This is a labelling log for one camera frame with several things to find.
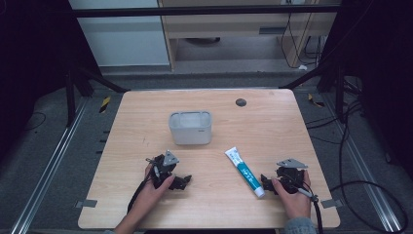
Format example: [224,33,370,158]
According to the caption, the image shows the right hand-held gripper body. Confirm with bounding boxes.
[275,158,309,195]

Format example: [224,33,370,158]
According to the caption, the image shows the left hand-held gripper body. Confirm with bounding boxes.
[145,149,180,190]

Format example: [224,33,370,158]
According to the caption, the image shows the white and teal toothpaste tube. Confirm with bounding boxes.
[224,146,266,200]

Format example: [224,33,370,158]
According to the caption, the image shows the white plastic container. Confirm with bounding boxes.
[168,110,213,146]

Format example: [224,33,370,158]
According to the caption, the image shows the person's right hand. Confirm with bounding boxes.
[270,170,313,220]

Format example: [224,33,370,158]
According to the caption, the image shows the person's left hand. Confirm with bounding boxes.
[135,164,176,218]

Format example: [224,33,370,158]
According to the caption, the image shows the yellow and black tape strip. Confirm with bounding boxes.
[98,96,112,114]
[307,93,326,109]

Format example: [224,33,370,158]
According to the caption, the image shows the black stand legs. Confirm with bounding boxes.
[63,64,131,129]
[279,59,362,125]

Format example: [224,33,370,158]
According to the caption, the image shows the white cabinet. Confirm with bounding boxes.
[68,0,171,68]

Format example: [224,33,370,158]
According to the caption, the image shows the light wooden desk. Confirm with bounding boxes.
[157,0,343,71]

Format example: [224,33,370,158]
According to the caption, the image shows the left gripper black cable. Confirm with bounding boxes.
[127,166,155,215]

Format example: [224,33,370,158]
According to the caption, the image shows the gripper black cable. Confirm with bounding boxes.
[293,182,324,234]
[127,166,155,215]

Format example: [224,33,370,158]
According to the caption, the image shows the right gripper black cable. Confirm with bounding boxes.
[293,182,324,234]

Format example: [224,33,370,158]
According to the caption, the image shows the grey metal table bracket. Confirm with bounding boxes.
[319,198,344,210]
[74,198,98,210]

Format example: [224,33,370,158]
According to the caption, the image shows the aluminium floor rail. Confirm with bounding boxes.
[324,94,403,233]
[9,97,90,234]

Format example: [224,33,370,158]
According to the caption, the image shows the black floor cable loop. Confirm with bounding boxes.
[330,123,409,234]

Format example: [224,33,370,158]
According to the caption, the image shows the black hanging desk cables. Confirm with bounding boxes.
[280,12,322,70]

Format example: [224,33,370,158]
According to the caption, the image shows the black horizontal frame bar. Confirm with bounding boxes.
[69,5,341,19]

